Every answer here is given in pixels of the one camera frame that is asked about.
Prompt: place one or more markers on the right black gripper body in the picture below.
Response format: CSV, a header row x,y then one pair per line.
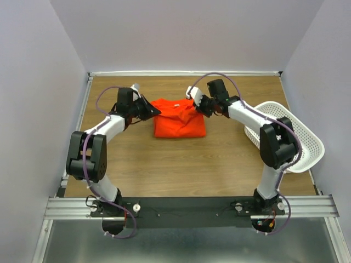
x,y
207,107

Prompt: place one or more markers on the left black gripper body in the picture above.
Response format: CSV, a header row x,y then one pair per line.
x,y
139,109

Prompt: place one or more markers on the orange t shirt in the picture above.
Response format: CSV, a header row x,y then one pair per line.
x,y
178,119

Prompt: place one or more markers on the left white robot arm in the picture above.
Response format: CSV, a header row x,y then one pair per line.
x,y
87,155

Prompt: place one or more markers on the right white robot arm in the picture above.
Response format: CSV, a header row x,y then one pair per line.
x,y
278,143

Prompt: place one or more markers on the back aluminium edge strip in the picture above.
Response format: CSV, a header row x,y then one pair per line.
x,y
181,73

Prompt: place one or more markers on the left white knob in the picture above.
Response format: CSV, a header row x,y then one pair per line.
x,y
136,207

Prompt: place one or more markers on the white knob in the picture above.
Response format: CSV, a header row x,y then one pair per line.
x,y
136,207
238,207

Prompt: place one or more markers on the right white knob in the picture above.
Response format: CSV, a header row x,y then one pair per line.
x,y
238,207

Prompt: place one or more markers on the white plastic basket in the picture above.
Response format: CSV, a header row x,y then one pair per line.
x,y
312,147

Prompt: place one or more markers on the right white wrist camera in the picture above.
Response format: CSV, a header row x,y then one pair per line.
x,y
194,94

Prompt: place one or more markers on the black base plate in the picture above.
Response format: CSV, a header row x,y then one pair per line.
x,y
185,212

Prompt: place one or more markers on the left aluminium side rail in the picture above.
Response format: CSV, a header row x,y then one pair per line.
x,y
77,121

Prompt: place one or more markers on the aluminium frame rail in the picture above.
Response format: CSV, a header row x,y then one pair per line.
x,y
301,207

